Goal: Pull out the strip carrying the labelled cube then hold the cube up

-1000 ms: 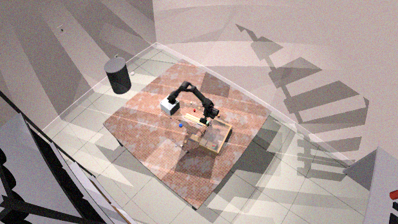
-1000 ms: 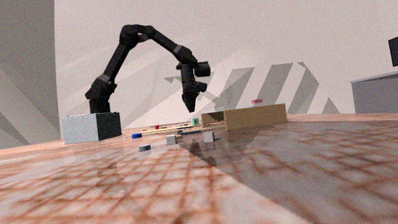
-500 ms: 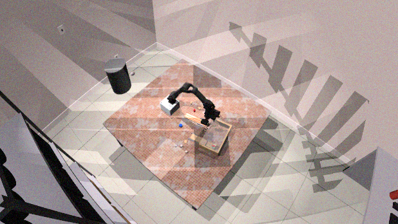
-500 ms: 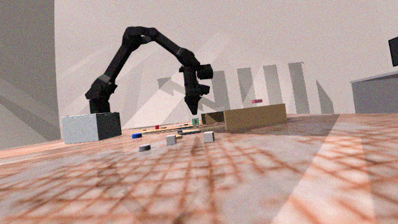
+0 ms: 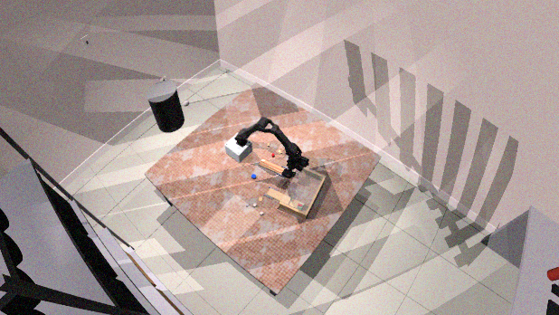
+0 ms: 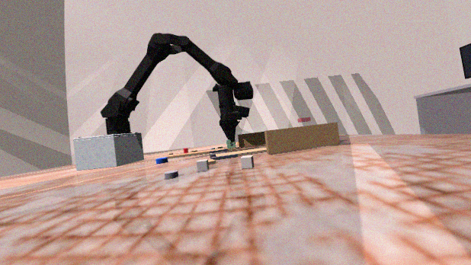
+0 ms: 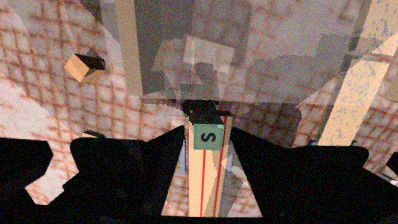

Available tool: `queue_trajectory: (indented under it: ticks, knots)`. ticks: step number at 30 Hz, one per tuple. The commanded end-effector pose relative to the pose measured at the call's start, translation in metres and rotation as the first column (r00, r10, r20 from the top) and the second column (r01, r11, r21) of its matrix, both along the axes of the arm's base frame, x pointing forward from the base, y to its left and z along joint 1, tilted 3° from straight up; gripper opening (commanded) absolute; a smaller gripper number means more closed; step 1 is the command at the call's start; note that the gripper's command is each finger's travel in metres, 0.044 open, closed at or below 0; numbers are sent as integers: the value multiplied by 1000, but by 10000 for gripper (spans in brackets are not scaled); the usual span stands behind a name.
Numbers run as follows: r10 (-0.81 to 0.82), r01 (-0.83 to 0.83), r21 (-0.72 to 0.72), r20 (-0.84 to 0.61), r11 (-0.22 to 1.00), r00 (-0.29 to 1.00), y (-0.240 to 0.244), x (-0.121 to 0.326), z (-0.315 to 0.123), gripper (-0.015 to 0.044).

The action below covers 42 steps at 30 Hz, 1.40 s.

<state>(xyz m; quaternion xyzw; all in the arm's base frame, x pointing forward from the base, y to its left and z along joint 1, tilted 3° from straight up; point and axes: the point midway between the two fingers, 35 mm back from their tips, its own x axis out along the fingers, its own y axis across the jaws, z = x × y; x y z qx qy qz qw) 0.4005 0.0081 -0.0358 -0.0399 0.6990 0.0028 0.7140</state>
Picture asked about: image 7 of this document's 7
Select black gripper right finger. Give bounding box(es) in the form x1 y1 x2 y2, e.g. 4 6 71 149
231 127 369 217

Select small orange cube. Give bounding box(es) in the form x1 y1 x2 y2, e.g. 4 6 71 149
64 53 106 83

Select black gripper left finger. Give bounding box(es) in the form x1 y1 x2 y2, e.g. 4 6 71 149
70 125 185 215

